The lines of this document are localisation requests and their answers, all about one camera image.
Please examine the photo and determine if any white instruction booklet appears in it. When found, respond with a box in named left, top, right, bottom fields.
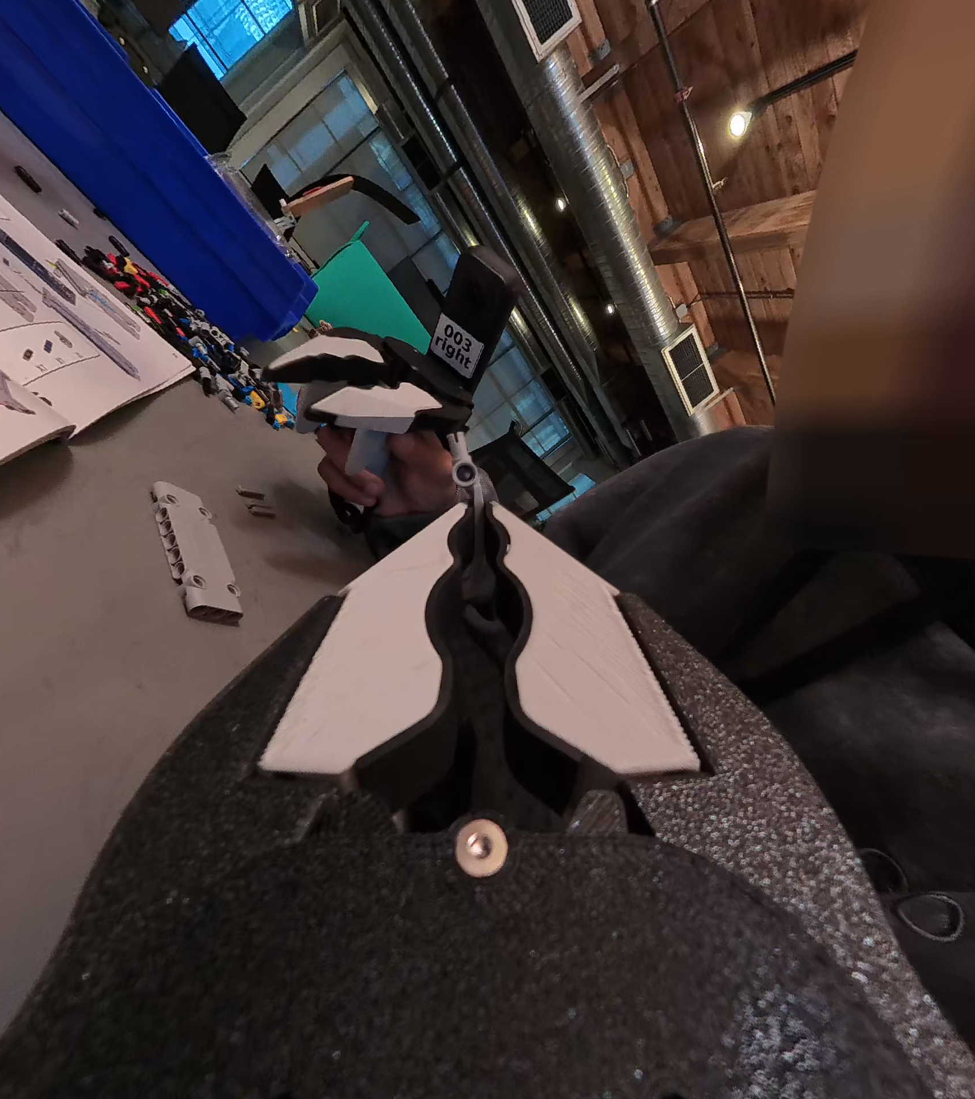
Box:
left=0, top=167, right=197, bottom=501

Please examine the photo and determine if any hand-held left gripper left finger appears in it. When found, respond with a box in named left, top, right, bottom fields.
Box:
left=257, top=502, right=473, bottom=815

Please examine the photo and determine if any person's right hand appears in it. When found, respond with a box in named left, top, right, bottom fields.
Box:
left=316, top=425, right=463, bottom=533

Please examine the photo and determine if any pile of small colourful pieces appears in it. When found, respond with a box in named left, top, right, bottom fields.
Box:
left=54, top=240, right=300, bottom=430

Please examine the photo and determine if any grey flat panel with holes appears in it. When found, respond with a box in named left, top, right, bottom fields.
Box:
left=151, top=481, right=245, bottom=621

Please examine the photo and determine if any black and wood curved lamp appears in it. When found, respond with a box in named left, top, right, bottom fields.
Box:
left=251, top=163, right=424, bottom=250

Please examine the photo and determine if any person's right forearm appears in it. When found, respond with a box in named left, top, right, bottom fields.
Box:
left=363, top=507, right=471, bottom=563

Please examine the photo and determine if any white air vent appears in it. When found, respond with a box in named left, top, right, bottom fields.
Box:
left=661, top=325, right=722, bottom=415
left=512, top=0, right=583, bottom=61

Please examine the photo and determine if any small grey connector piece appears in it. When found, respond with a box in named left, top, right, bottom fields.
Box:
left=446, top=432, right=489, bottom=516

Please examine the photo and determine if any person's grey sweater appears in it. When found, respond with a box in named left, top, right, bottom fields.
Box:
left=539, top=425, right=975, bottom=1099

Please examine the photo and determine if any blue plastic bin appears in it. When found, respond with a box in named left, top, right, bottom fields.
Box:
left=0, top=0, right=319, bottom=343

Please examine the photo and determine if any silver air duct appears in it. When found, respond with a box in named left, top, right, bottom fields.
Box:
left=530, top=43, right=763, bottom=439

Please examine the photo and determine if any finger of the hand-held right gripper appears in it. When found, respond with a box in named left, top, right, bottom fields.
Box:
left=297, top=385, right=447, bottom=434
left=261, top=333, right=409, bottom=389

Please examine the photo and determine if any green tote bag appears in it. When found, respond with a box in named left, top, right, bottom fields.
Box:
left=303, top=222, right=463, bottom=353

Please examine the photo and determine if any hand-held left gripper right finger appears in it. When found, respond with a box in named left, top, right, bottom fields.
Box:
left=489, top=502, right=703, bottom=815

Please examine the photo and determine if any clear plastic bag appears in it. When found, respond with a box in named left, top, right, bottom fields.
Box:
left=206, top=150, right=265, bottom=207

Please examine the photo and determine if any large grid window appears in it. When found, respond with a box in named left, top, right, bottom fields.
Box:
left=168, top=0, right=300, bottom=82

